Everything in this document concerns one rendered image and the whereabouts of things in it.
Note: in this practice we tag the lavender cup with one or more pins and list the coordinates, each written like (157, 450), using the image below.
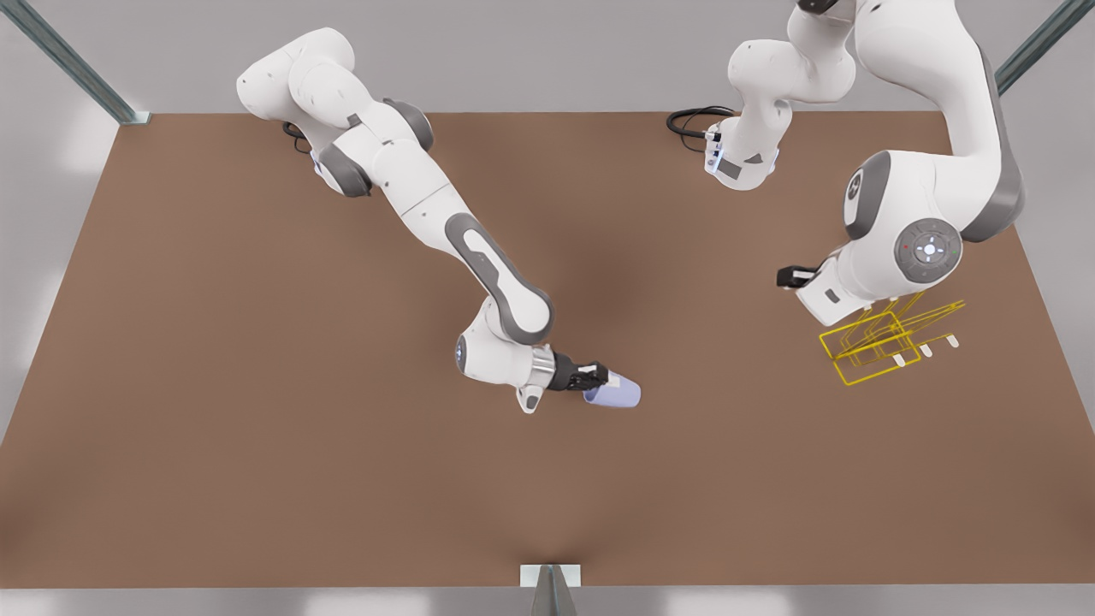
(618, 393)

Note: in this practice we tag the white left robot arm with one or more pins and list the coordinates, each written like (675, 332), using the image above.
(920, 180)

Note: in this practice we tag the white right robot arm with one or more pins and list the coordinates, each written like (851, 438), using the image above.
(428, 201)

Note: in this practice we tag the silver frame post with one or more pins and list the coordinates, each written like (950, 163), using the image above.
(1039, 43)
(73, 64)
(549, 590)

